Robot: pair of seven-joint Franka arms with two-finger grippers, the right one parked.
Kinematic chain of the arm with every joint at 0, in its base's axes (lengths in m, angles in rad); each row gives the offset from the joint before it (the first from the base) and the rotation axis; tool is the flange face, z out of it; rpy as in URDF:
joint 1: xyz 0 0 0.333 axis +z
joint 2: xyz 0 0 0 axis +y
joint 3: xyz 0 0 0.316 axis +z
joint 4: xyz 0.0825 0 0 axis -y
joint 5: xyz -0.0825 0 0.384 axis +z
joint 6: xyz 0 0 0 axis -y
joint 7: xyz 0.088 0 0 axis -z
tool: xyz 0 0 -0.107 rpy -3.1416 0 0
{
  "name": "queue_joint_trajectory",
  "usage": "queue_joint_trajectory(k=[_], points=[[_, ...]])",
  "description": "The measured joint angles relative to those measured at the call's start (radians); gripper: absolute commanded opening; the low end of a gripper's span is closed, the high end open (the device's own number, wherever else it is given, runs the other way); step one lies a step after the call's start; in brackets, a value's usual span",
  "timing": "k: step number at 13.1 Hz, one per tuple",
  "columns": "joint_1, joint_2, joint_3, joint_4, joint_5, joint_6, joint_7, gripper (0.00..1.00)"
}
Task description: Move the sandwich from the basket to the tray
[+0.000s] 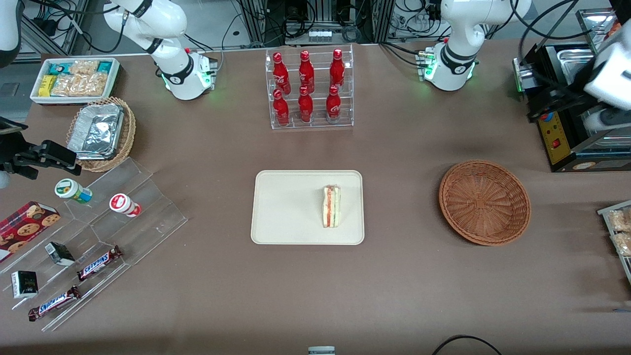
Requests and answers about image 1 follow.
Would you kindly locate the snickers chocolate bar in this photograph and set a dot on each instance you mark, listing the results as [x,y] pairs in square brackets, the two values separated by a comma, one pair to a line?
[54,303]
[98,263]

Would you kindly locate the white rectangular bin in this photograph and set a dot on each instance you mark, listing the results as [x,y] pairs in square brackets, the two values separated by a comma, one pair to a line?
[37,98]

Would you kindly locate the triangular sandwich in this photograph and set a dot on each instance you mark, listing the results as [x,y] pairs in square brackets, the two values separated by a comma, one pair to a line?
[332,207]

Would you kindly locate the brown round wicker basket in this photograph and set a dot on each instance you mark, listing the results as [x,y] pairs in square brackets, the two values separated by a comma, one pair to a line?
[485,202]

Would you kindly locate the red-lidded yogurt cup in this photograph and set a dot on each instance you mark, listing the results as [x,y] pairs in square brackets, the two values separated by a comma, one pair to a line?
[122,203]

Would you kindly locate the green-lidded yogurt cup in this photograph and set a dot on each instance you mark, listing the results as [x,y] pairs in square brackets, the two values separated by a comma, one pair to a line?
[69,189]

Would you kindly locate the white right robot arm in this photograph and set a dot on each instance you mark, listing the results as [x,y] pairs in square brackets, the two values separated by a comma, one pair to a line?
[172,74]

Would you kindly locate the black sandwich press appliance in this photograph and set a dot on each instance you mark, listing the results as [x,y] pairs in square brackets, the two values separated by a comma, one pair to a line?
[557,140]

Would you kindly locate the metal tray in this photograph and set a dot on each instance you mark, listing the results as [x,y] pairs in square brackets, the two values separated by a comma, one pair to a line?
[604,212]

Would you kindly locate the grey device at table edge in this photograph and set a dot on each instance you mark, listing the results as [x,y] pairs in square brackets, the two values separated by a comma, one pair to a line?
[321,351]

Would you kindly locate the red cookie box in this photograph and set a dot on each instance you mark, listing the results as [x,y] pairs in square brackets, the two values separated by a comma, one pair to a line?
[24,227]

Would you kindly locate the cream rectangular tray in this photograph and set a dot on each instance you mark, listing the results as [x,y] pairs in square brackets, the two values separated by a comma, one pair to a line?
[291,207]

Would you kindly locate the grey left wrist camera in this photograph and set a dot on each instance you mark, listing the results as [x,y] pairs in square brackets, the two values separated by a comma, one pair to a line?
[609,119]

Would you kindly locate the yellow snack pack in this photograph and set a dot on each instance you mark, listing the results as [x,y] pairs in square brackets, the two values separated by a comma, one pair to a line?
[47,85]

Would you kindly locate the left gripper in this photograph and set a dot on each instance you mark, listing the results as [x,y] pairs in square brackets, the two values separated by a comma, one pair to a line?
[571,96]

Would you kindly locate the teal snack pack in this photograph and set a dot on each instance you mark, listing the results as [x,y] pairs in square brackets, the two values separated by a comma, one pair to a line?
[59,68]
[105,67]

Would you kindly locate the red cola bottle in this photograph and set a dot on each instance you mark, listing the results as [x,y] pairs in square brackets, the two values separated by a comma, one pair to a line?
[281,74]
[305,107]
[333,106]
[337,69]
[306,71]
[281,111]

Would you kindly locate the tan wicker basket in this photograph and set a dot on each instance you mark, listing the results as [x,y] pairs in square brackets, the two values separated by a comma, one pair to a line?
[129,128]

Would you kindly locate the clear beige cracker pack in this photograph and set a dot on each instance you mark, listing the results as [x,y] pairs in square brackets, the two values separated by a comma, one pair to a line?
[65,85]
[84,66]
[93,84]

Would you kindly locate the clear acrylic step stand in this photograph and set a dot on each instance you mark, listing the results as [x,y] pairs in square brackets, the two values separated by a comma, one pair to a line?
[148,217]
[59,276]

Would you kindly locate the clear acrylic bottle rack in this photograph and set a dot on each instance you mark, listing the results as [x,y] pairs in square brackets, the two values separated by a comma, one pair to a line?
[318,125]

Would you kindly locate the white power strip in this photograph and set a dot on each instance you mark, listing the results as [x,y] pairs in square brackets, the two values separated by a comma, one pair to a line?
[320,36]

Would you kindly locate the small black white box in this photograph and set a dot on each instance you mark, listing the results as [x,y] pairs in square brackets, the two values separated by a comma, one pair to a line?
[24,284]
[59,253]

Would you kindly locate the foil-lidded aluminium container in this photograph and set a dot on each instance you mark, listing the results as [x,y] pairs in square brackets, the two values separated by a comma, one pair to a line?
[96,138]

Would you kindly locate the clear bagged pastry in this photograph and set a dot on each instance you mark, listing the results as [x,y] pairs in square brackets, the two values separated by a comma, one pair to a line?
[620,220]
[623,244]

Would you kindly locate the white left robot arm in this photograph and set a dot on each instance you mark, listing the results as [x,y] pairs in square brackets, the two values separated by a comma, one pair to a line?
[451,64]

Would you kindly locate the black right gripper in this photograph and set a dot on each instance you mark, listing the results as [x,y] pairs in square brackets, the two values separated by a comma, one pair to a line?
[11,152]

